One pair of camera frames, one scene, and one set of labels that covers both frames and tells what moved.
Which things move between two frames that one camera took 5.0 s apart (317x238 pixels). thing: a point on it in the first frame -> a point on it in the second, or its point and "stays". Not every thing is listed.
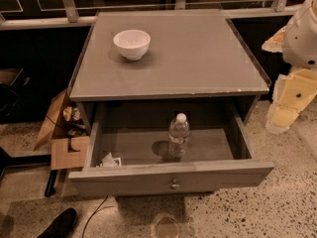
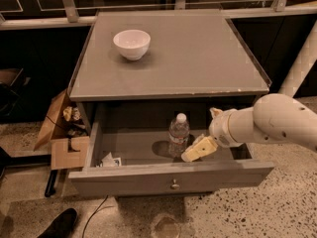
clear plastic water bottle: (178, 136) stays
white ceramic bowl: (132, 44) stays
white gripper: (301, 40) -> (219, 128)
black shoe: (62, 225) stays
